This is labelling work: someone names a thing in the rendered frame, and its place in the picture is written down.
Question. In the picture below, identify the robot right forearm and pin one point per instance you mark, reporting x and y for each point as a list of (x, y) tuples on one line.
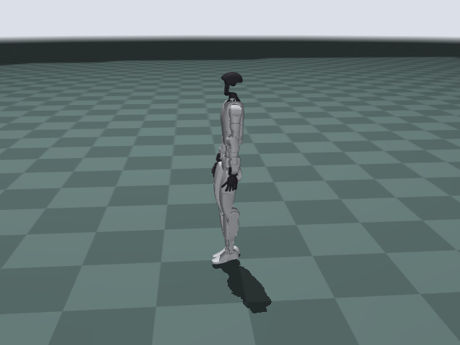
[(222, 149)]

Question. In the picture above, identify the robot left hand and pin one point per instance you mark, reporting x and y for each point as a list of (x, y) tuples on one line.
[(231, 181)]

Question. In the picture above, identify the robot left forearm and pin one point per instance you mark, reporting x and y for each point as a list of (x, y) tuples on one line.
[(233, 155)]

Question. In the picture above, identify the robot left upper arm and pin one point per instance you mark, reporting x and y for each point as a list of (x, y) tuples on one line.
[(235, 114)]

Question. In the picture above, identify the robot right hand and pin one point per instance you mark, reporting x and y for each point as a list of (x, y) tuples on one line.
[(214, 167)]

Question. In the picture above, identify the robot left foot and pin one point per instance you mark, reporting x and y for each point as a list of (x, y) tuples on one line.
[(224, 257)]

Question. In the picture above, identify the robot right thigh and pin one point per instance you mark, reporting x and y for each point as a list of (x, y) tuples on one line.
[(216, 183)]

